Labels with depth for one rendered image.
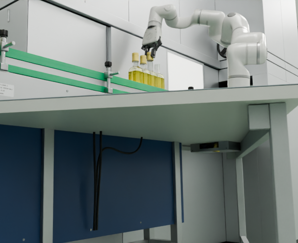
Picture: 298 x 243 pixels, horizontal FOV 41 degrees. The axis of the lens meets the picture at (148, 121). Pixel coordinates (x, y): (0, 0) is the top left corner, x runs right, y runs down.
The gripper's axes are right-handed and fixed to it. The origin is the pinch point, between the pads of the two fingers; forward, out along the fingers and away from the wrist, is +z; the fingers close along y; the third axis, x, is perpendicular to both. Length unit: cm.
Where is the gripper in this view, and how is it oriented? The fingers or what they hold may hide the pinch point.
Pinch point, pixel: (149, 54)
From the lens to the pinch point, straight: 209.1
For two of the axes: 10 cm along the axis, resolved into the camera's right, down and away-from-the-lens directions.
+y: 7.8, -1.1, -6.1
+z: -1.4, 9.3, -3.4
